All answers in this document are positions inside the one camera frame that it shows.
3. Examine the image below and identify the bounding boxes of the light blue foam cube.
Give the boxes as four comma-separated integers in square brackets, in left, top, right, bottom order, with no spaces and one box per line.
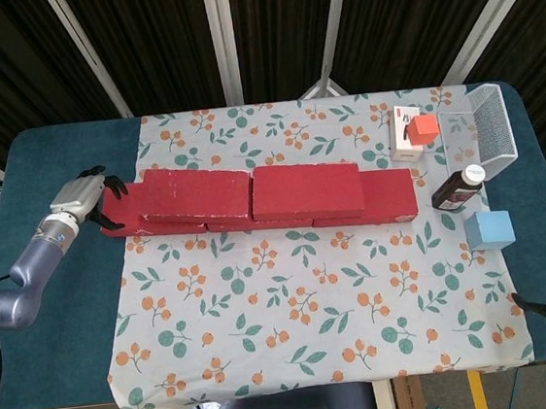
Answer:
[461,208,518,253]

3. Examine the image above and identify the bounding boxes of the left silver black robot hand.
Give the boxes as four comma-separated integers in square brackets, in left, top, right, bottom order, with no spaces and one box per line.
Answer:
[46,162,133,237]

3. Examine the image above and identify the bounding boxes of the floral fruit print tablecloth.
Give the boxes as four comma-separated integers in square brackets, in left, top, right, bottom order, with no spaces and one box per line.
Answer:
[80,76,540,409]

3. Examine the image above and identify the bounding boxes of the dark brown bottle white cap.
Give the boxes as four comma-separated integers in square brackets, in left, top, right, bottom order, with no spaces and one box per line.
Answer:
[427,163,490,213]

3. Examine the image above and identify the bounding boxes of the teal table cover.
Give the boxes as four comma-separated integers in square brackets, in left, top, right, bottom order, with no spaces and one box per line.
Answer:
[0,72,546,409]

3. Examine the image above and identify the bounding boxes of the clear plastic box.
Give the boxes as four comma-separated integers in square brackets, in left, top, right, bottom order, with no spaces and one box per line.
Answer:
[436,107,485,171]

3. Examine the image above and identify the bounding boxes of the brown cardboard piece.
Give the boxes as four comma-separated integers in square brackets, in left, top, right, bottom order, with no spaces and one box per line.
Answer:
[391,373,426,409]

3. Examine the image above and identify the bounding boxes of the red brick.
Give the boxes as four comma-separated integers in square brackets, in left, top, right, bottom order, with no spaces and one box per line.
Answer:
[96,175,208,243]
[306,166,421,233]
[205,209,314,238]
[133,158,256,229]
[247,155,367,225]

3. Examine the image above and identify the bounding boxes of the dark partition screen white frame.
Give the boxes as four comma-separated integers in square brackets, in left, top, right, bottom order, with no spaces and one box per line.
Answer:
[0,0,546,161]

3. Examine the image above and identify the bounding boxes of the white wire mesh basket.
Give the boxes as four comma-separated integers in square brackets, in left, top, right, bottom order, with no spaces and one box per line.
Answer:
[465,82,521,183]

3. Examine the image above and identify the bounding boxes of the small white cardboard box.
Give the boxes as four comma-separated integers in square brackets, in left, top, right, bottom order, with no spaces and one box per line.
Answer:
[385,103,427,164]

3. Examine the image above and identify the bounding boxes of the orange foam cube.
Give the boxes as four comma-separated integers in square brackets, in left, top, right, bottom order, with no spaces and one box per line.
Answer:
[403,112,443,149]

